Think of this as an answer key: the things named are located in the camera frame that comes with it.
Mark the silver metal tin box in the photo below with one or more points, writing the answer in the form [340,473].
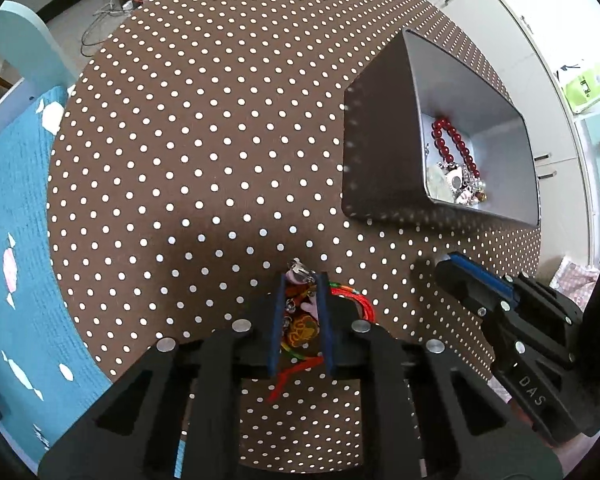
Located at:
[415,106]

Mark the white low cabinet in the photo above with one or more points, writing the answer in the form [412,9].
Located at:
[567,228]

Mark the pale green jade pendant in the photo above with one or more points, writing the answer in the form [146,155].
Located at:
[438,187]

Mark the pink checked cloth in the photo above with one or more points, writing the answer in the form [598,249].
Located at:
[575,281]

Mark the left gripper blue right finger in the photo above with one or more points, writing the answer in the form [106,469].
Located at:
[389,444]

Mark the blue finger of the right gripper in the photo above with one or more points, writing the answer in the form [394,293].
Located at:
[473,282]
[441,276]

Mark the blue patterned bed mat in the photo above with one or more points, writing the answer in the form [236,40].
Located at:
[47,377]

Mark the brown polka dot tablecloth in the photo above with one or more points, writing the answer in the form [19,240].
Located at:
[201,151]

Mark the green card stand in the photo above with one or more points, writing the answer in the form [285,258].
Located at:
[583,91]

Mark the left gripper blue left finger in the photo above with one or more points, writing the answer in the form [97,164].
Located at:
[248,349]

